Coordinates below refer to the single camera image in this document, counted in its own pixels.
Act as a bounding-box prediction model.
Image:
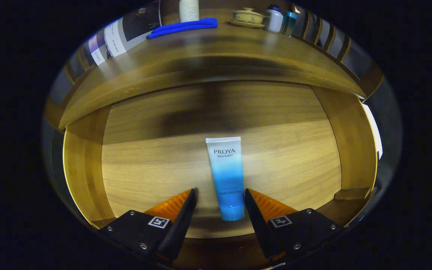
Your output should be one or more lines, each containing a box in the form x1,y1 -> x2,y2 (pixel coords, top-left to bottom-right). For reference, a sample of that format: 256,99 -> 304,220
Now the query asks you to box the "brown wooden countertop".
58,7 -> 366,131

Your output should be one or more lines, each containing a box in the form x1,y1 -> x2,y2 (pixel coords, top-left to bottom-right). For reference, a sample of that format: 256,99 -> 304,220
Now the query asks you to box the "folded blue cloth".
147,18 -> 218,40

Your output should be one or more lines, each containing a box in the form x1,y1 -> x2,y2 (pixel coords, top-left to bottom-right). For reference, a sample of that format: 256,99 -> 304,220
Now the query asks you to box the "white pump bottle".
179,0 -> 200,23

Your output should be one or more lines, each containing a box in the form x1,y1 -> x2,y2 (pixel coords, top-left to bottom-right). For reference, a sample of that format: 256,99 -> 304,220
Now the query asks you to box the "brown wooden drawer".
62,81 -> 380,270

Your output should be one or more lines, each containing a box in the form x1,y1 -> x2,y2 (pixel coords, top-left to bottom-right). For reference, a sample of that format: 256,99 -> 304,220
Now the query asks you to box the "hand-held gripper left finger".
99,188 -> 198,263

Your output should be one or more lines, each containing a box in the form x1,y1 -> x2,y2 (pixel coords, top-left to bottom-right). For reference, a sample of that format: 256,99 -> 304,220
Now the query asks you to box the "yellow lidded teacup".
227,7 -> 266,29

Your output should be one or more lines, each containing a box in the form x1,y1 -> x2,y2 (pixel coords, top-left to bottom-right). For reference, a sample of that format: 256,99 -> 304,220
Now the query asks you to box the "brown wooden cabinet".
43,0 -> 385,132

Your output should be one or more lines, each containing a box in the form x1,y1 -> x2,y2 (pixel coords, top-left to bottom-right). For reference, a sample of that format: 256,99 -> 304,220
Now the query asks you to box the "slim teal bottle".
281,10 -> 298,37

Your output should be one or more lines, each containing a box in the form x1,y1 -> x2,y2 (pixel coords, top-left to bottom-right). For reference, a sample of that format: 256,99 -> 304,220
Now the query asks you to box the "white bottle with blue cap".
264,4 -> 284,33

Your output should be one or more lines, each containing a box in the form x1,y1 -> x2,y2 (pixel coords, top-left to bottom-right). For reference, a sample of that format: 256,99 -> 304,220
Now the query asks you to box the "white grey appliance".
362,103 -> 383,162

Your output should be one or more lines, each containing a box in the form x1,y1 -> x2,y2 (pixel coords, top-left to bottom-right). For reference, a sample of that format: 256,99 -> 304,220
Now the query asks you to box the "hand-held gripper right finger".
244,188 -> 343,265

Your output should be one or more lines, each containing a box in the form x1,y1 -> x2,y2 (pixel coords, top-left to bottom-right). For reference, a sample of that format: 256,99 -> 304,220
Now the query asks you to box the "blue cosmetic tube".
205,136 -> 246,222

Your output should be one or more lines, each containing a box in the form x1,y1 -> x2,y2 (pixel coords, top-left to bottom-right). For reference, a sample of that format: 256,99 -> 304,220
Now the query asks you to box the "purple book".
88,32 -> 111,66

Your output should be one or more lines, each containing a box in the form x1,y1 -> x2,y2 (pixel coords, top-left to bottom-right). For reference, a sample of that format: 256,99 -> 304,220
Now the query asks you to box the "thick white portrait book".
103,0 -> 163,58

